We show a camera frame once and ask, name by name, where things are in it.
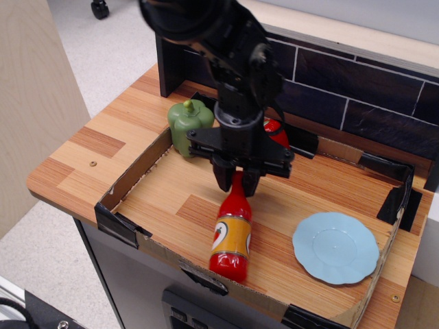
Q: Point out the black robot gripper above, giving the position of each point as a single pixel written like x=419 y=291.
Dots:
x=240 y=142

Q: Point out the red hot sauce bottle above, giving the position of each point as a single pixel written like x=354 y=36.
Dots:
x=230 y=250

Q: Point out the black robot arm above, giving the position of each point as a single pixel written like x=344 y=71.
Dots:
x=241 y=62

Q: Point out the black caster wheel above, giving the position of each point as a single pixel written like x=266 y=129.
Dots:
x=99 y=9

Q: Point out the cardboard fence with black tape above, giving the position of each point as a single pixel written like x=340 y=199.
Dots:
x=155 y=230

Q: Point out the dark tile backsplash panel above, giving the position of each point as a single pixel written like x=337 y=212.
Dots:
x=386 y=108

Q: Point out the black base with screw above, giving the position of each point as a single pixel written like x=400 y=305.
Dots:
x=46 y=316

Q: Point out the red toy strawberry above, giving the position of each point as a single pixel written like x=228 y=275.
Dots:
x=276 y=132

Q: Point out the green toy bell pepper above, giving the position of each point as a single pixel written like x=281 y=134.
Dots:
x=192 y=114

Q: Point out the light blue plate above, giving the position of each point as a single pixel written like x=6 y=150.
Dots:
x=335 y=248

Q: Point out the light wooden board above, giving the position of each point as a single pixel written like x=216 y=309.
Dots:
x=41 y=103

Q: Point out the black oven control panel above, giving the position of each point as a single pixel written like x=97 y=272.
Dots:
x=183 y=312

